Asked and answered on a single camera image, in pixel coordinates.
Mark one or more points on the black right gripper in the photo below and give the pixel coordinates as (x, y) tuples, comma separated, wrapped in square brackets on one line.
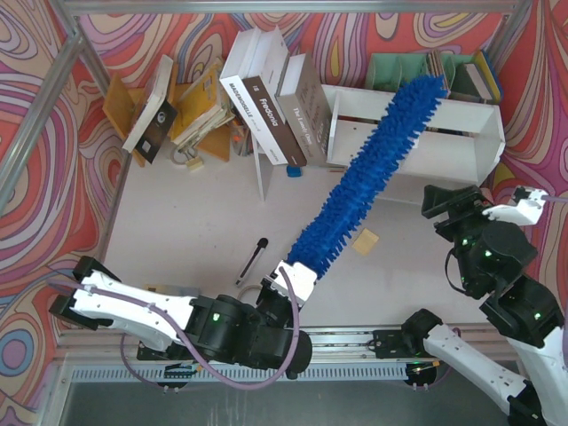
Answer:
[(455, 217)]

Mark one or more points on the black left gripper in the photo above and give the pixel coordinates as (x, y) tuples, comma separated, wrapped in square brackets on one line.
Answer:
[(270, 293)]

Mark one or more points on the blue microfiber duster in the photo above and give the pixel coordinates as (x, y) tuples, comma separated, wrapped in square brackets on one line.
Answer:
[(322, 241)]

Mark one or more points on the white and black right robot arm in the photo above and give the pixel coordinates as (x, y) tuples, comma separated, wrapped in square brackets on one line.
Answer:
[(492, 253)]

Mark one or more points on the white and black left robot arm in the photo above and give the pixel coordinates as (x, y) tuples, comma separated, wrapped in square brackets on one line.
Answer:
[(201, 328)]

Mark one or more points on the white wooden bookshelf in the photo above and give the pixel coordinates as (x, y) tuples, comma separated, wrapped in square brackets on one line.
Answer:
[(461, 145)]

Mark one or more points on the beige tape roll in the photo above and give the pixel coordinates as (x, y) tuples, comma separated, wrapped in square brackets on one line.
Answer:
[(249, 295)]

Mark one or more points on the beige and grey calculator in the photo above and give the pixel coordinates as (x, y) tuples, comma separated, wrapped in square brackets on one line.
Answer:
[(173, 290)]

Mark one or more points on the yellow sticky note pad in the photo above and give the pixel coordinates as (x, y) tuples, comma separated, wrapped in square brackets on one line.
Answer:
[(365, 242)]

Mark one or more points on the grey and blue book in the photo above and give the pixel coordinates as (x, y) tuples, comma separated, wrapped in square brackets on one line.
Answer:
[(485, 78)]

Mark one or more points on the blue pencil sharpener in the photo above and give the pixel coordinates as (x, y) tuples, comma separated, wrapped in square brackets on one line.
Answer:
[(294, 172)]

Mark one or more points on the brown notebooks in organizer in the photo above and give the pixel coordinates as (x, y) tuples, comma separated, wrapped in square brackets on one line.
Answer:
[(435, 68)]

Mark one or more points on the green desk organizer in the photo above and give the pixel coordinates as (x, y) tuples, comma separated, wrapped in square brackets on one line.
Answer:
[(390, 71)]

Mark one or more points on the beige binder clip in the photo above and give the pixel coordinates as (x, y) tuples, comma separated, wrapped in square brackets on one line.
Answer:
[(193, 161)]

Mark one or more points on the clear tape roll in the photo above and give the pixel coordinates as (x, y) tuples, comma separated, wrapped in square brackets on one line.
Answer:
[(181, 157)]

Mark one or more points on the grey Lonely One book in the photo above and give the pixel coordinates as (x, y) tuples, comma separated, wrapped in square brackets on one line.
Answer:
[(307, 112)]

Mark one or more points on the brown Fredonia book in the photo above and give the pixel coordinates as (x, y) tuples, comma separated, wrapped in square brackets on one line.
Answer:
[(277, 139)]

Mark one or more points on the yellow worn paperback stack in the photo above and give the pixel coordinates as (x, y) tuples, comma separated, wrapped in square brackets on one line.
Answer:
[(202, 108)]

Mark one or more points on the white and black leaning book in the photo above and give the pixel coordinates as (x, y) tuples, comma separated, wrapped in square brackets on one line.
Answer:
[(153, 114)]

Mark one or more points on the white Mademoiselle book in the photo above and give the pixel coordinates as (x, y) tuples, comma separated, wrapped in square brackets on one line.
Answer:
[(239, 87)]

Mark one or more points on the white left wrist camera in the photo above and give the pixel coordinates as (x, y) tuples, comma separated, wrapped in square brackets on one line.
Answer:
[(302, 280)]

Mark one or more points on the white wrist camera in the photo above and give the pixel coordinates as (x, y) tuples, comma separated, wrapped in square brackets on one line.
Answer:
[(302, 280), (524, 208)]

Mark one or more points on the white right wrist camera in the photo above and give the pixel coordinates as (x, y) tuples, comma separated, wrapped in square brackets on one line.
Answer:
[(524, 208)]

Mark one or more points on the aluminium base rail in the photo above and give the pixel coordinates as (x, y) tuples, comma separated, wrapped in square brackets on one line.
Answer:
[(339, 354)]

